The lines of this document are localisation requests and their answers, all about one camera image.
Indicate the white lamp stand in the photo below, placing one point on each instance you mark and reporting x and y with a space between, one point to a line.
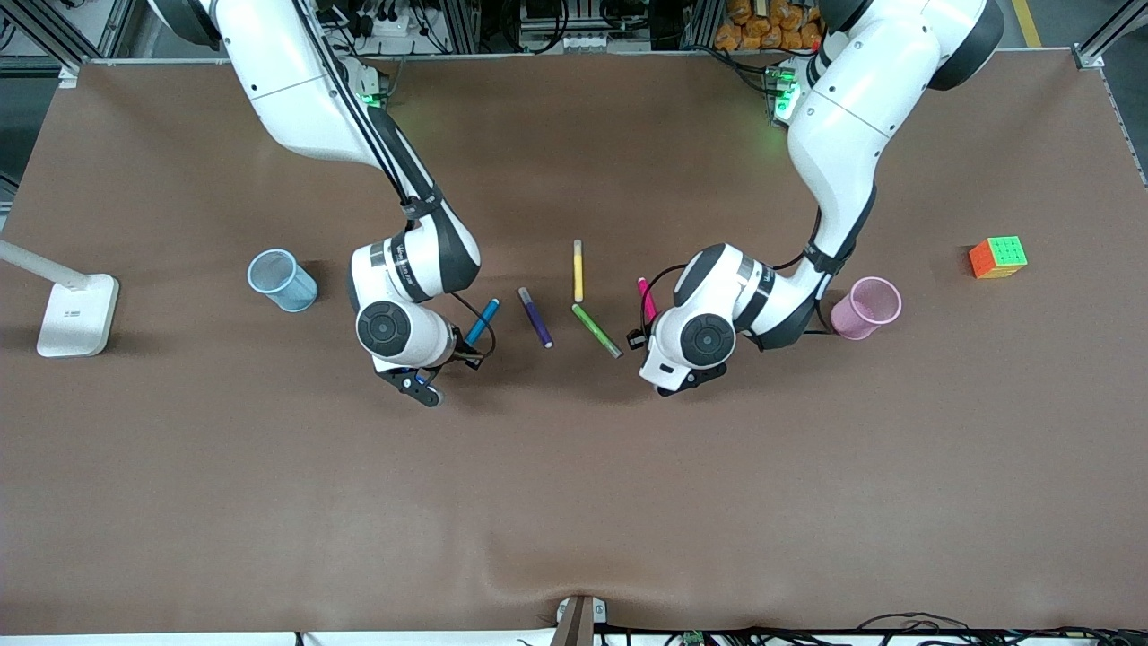
76 314

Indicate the white power strip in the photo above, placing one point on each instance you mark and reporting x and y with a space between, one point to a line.
404 36

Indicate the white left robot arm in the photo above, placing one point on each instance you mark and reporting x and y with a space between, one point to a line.
852 117

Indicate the yellow marker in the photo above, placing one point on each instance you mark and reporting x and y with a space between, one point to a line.
578 278

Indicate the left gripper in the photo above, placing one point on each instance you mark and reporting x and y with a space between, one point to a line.
639 340

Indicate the blue marker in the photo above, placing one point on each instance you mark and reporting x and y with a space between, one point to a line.
484 318

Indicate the purple marker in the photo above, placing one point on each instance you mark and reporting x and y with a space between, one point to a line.
535 318

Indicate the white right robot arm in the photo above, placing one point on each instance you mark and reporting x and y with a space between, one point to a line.
287 90

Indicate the aluminium frame post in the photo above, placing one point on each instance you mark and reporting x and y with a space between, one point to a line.
1108 40
54 31

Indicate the pink mesh cup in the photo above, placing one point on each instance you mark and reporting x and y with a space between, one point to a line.
865 309

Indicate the green marker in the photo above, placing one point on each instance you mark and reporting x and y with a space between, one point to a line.
594 328

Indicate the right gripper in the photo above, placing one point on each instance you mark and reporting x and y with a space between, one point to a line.
467 352

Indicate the colourful puzzle cube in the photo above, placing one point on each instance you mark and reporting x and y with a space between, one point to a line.
995 258

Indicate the pink marker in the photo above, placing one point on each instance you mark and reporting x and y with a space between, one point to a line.
646 301

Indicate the orange snack bag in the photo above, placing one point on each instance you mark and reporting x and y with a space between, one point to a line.
762 27

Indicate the light blue mesh cup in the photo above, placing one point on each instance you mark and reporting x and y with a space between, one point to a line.
291 292

